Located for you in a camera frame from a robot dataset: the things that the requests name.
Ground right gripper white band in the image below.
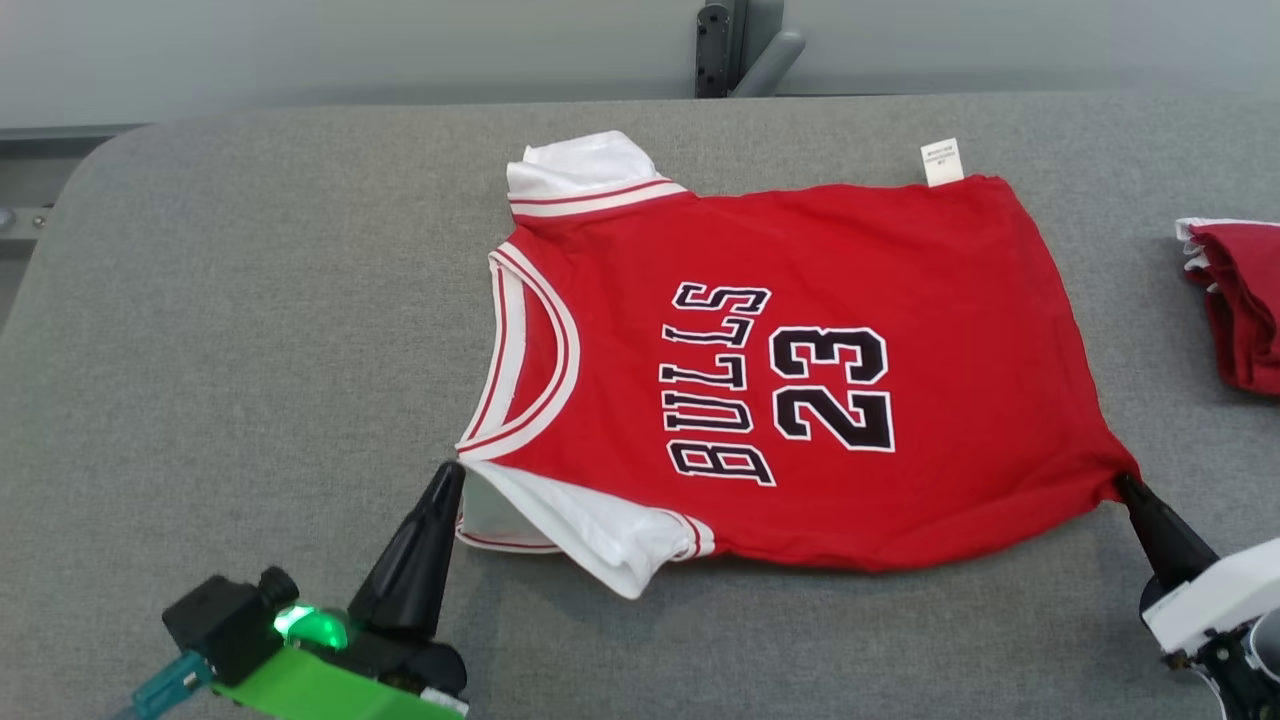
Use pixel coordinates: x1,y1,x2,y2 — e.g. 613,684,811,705
1115,473,1280,720

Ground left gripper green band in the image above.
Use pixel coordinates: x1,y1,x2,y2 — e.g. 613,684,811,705
212,460,468,720

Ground red shorts with white stripes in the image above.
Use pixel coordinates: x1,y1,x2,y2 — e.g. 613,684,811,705
1175,217,1280,397

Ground red Bulls 23 jersey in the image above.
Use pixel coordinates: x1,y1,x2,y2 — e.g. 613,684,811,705
455,130,1141,599

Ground left cable with teal connector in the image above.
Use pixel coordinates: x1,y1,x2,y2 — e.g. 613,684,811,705
110,650,216,720

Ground grey metal wall rail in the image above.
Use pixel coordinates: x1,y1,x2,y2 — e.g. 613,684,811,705
0,125,146,241

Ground dark grey hinge bracket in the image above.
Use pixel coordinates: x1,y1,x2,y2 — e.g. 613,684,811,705
696,2,734,99

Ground grey wall bracket post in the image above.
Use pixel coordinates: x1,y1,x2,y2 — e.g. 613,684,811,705
730,28,807,98

